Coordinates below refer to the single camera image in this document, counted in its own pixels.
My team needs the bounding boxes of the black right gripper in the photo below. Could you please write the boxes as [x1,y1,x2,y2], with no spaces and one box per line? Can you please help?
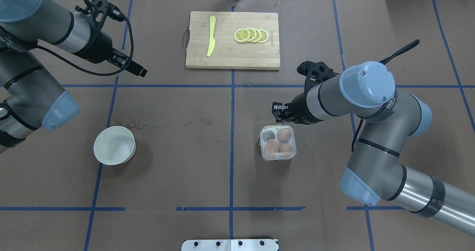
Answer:
[272,93,322,125]

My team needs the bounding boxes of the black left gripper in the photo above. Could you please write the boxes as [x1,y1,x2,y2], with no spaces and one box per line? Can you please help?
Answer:
[76,32,148,77]

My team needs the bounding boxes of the clear plastic egg carton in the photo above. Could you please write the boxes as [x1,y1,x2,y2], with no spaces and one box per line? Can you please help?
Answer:
[259,125,297,161]

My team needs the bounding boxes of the brown egg from bowl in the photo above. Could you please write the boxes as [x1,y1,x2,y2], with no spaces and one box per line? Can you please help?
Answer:
[263,138,279,160]

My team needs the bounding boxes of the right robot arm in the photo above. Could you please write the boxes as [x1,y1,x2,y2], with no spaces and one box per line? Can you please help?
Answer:
[272,61,475,235]

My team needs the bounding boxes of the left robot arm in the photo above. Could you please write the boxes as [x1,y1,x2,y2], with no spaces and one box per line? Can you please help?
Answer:
[0,0,147,152]

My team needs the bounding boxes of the brown egg far cell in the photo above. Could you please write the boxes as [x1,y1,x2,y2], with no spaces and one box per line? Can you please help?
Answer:
[276,127,292,143]

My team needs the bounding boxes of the brown egg cell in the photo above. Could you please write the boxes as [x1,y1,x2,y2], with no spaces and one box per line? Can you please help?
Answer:
[276,127,292,143]
[278,142,294,155]

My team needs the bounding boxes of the brown egg near cell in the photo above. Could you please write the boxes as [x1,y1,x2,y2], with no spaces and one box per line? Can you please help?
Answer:
[278,142,294,155]

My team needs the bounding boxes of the lemon slice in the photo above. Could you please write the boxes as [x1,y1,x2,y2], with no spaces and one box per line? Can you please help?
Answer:
[233,29,251,43]
[246,27,258,43]
[251,29,262,43]
[257,29,269,44]

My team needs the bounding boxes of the white bowl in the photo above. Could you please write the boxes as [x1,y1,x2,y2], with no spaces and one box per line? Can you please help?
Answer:
[93,126,136,165]

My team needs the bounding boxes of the yellow plastic knife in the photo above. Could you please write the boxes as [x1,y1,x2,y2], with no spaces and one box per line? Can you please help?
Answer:
[206,16,217,57]

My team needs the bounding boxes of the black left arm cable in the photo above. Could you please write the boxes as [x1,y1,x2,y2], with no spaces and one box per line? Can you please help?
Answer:
[35,17,135,76]

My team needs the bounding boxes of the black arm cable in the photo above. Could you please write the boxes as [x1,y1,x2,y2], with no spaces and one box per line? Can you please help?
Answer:
[351,40,420,153]
[35,17,135,76]

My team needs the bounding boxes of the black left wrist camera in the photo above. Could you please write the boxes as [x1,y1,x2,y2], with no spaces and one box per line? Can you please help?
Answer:
[73,0,128,30]

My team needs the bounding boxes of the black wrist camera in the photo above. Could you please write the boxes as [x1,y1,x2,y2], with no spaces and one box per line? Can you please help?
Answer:
[296,61,339,90]
[73,0,128,30]

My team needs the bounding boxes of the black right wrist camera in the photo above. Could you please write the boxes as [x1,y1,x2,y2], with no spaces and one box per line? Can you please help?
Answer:
[296,61,339,90]

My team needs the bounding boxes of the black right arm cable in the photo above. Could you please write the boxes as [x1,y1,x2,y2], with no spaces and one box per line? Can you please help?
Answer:
[351,40,420,153]

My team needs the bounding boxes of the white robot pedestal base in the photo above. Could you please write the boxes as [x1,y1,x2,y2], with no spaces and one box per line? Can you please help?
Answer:
[181,239,279,251]

